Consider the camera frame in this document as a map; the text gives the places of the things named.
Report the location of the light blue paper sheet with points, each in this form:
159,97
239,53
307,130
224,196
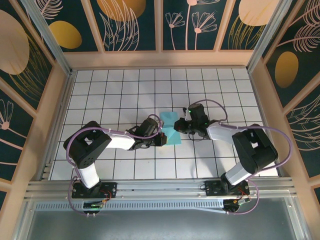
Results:
173,136

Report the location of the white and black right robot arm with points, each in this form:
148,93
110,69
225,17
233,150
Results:
240,172

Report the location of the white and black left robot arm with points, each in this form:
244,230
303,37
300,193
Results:
87,172

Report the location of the grey metal sheet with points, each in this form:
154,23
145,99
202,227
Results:
160,225

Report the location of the small circuit board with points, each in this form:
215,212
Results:
93,205
237,202

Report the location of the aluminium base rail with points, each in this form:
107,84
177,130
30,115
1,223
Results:
160,187

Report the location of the aluminium side rail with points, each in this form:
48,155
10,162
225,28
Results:
59,120
261,100

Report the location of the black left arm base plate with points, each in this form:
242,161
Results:
110,186

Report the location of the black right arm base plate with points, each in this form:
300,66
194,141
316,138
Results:
211,187

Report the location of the aluminium corner post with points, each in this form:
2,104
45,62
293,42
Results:
268,37
51,42

